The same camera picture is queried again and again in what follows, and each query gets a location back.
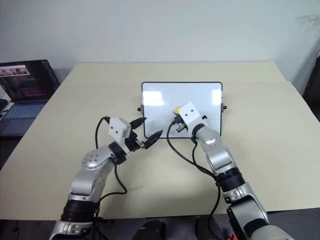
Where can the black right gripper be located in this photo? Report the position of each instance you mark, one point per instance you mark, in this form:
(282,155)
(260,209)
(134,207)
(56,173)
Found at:
(181,128)

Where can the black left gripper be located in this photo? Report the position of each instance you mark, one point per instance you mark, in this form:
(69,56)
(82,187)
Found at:
(132,143)

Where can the yellow and black eraser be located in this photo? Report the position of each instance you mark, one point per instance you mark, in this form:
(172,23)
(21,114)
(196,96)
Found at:
(178,110)

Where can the small black-framed whiteboard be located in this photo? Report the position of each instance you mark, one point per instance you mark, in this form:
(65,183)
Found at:
(155,115)

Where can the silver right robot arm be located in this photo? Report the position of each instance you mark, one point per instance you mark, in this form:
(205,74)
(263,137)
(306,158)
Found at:
(220,155)

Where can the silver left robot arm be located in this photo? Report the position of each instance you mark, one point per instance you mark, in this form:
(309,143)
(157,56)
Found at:
(95,160)

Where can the dark rounded shape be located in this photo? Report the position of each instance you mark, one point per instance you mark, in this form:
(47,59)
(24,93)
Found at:
(203,230)
(150,230)

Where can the small red object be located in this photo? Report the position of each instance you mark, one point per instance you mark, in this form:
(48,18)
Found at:
(232,237)

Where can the open dark blue laptop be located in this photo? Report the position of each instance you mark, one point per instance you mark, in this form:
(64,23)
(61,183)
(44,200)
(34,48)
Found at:
(25,82)

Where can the dark side desk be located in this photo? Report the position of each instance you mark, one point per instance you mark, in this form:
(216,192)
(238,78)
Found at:
(8,147)

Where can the black device beside laptop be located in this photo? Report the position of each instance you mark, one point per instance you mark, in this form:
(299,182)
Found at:
(3,104)

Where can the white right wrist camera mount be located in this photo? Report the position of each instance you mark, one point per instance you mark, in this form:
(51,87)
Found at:
(191,113)

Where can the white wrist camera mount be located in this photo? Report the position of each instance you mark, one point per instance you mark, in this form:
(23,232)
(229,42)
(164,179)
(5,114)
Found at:
(191,113)
(118,127)

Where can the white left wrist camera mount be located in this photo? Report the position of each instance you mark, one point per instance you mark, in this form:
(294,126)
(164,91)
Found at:
(118,127)

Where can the dark object at wall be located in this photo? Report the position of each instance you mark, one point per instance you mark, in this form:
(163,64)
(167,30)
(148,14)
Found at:
(312,82)

